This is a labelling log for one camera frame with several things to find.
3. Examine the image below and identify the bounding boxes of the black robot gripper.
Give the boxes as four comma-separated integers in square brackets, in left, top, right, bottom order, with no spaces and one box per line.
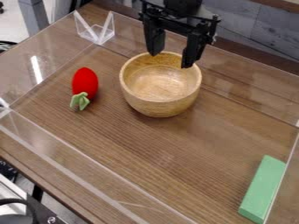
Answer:
[140,0,220,68]

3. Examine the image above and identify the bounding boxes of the red felt strawberry green leaves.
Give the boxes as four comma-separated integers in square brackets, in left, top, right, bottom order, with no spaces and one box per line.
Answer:
[69,67,99,110]

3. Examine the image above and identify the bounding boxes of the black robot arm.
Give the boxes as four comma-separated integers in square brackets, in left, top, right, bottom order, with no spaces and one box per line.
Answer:
[139,0,220,68]

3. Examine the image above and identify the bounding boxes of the light wooden bowl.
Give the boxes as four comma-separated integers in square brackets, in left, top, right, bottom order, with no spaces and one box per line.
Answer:
[119,52,202,117]

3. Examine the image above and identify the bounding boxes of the green rectangular foam block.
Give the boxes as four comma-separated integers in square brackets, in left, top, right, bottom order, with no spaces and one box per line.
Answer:
[238,155,286,224]

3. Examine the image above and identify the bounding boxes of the clear acrylic enclosure wall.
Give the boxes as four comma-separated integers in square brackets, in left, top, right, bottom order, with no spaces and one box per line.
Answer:
[0,15,299,224]

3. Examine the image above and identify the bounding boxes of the black cable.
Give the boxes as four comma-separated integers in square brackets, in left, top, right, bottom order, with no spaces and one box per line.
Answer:
[0,198,40,224]

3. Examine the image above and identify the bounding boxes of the black metal bracket with bolt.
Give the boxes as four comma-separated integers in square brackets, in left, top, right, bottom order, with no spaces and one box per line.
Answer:
[27,195,68,224]

